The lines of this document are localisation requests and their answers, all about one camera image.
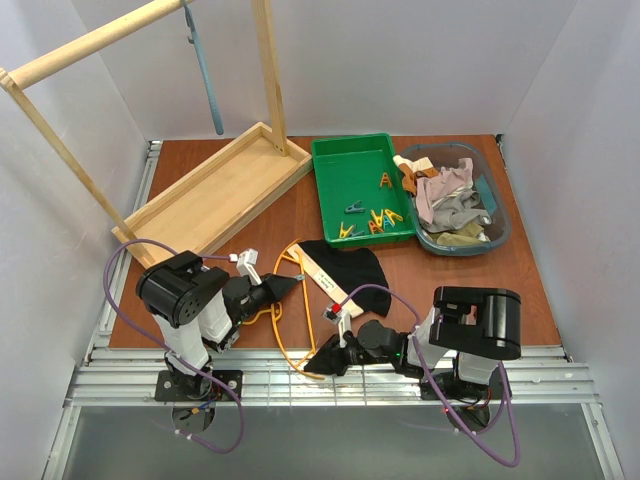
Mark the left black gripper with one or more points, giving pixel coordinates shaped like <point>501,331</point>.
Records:
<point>263,290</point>

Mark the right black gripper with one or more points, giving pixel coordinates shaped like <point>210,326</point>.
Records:
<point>343,354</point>

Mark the yellow plastic hanger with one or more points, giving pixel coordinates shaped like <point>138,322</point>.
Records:
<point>290,319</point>

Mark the black underwear beige waistband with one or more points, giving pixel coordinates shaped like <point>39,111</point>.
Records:
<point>339,272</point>

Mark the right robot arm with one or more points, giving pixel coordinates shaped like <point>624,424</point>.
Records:
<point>481,325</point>

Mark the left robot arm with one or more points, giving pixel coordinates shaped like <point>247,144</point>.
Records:
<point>179,264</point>

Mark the blue plastic hanger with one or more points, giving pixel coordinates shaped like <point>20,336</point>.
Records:
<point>194,40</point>

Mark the yellow clothespin front left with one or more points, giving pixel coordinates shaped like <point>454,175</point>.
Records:
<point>345,232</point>

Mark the yellow clothespin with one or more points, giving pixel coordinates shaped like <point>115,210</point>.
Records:
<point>345,232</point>
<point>392,216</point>

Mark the dark grey clothespin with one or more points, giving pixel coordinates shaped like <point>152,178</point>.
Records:
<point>355,208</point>

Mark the orange clothespin front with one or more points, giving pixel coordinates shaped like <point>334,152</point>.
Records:
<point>376,222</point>

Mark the green plastic tray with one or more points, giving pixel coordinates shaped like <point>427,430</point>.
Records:
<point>348,169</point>

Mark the wooden clothes rack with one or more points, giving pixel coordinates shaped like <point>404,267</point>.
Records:
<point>214,201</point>

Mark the blue clothespin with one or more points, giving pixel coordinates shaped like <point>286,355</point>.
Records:
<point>387,223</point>

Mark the yellow clothespin right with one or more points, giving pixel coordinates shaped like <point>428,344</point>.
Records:
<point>392,216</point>

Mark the pile of clothes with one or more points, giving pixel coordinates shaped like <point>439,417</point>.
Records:
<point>446,202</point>

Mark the clear plastic laundry bin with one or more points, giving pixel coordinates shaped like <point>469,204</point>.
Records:
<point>447,155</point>

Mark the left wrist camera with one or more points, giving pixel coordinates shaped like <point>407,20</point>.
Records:
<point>245,265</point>

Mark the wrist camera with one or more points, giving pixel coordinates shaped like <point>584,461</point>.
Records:
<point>245,265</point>
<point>341,318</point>

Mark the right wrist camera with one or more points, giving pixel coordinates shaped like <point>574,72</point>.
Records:
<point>341,318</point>

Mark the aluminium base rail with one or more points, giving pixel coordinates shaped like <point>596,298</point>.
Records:
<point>127,377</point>

